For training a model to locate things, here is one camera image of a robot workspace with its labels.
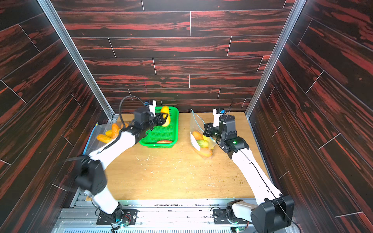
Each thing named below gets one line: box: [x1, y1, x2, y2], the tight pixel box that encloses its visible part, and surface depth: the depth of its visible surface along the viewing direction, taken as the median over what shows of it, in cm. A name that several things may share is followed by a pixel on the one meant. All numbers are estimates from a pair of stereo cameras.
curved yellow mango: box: [160, 105, 171, 127], surface depth 85 cm
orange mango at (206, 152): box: [199, 147, 214, 159], surface depth 95 cm
